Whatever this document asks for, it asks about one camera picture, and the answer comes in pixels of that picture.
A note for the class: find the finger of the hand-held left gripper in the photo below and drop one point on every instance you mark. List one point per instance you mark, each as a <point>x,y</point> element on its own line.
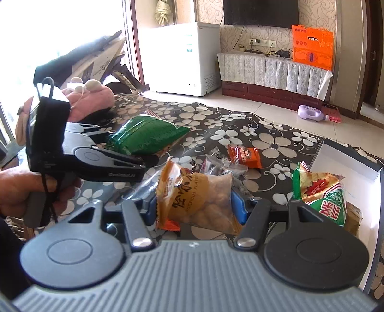
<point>126,162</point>
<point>99,128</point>

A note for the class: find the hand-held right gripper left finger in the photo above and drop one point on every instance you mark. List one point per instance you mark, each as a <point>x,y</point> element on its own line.
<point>153,210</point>

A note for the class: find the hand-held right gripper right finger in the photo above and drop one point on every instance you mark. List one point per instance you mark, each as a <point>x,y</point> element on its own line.
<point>238,207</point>

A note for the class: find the dark green snack bag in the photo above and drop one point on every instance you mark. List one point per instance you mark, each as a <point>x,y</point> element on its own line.
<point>144,135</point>

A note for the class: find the tan bag of round snacks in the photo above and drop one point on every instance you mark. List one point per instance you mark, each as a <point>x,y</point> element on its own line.
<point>204,198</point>

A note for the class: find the pile of candies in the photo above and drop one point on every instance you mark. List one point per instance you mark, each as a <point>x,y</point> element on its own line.
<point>219,168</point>

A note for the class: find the small orange snack packet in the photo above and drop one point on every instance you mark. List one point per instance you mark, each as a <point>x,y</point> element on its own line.
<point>244,156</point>

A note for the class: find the green and red chip bag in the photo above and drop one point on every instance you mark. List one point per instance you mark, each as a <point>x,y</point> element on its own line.
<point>321,192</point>

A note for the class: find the grey storage bin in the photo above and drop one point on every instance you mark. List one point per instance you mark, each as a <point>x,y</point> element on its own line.
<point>345,159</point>

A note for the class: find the person's left hand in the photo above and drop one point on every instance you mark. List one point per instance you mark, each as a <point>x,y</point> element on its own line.
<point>15,189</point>

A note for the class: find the pink plush toy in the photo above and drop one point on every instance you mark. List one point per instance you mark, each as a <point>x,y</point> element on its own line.
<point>90,100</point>

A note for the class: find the parked electric scooter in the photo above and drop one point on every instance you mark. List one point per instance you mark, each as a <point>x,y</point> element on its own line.
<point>99,63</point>

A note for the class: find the floral tablecloth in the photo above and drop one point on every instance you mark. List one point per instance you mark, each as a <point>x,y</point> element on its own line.
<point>210,120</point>

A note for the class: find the white chest freezer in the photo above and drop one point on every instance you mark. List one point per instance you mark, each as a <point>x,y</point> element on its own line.
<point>174,57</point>

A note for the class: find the brown packet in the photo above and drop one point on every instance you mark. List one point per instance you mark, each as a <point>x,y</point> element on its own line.
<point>354,219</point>

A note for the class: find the purple detergent bottle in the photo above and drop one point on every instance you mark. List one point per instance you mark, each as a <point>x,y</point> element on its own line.
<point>310,113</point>

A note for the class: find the dark red television cabinet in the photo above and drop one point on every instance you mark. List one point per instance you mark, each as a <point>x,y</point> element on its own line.
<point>270,93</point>

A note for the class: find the person's dark clothing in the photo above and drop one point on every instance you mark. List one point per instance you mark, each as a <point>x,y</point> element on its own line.
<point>9,255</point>

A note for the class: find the TV cabinet with cloth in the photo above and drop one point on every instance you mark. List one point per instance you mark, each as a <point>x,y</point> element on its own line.
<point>270,70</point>

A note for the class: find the orange cardboard box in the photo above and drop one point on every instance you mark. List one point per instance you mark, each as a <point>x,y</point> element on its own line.
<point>312,45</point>

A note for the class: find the black flat television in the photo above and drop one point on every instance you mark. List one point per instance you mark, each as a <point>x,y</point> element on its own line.
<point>261,12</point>

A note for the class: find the dark wooden door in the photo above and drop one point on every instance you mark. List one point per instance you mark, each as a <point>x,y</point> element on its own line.
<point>376,45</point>

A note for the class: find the white wall socket strip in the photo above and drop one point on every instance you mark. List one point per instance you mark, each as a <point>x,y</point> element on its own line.
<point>261,42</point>

